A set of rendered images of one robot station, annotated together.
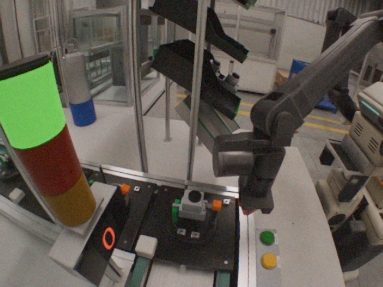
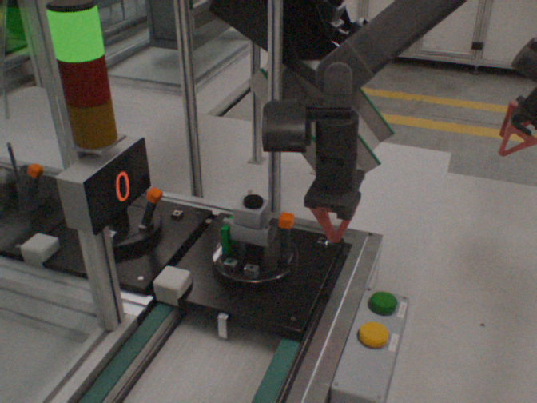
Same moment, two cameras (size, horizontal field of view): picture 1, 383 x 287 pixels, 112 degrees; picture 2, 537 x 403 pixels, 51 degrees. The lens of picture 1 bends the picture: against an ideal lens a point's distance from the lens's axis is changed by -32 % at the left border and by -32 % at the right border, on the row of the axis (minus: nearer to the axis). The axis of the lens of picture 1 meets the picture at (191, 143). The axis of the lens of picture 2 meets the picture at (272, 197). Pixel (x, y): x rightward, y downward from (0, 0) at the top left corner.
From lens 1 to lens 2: 0.49 m
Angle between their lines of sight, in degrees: 12
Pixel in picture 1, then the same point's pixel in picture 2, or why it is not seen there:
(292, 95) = (352, 41)
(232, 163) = (278, 129)
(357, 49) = not seen: outside the picture
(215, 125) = not seen: hidden behind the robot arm
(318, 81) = (400, 16)
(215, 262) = (275, 315)
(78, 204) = (103, 122)
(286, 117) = (337, 68)
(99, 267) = (105, 210)
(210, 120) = not seen: hidden behind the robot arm
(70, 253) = (82, 173)
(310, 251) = (513, 385)
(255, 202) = (324, 197)
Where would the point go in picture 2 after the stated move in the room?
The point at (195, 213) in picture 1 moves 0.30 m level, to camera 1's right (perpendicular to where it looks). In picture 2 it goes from (252, 229) to (456, 257)
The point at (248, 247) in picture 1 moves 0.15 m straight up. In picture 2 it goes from (343, 313) to (350, 231)
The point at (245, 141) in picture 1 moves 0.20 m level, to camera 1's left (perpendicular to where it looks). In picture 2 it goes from (295, 103) to (152, 89)
